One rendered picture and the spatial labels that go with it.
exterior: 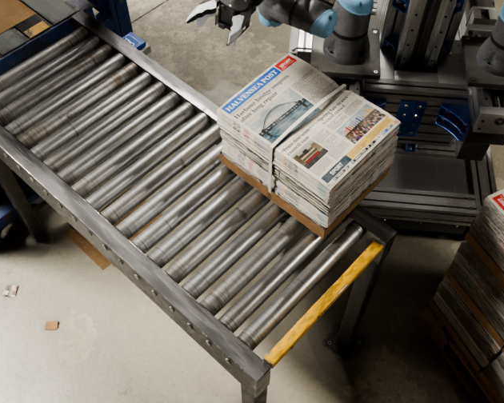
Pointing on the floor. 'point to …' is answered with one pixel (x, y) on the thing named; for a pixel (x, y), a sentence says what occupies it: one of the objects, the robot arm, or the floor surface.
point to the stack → (484, 300)
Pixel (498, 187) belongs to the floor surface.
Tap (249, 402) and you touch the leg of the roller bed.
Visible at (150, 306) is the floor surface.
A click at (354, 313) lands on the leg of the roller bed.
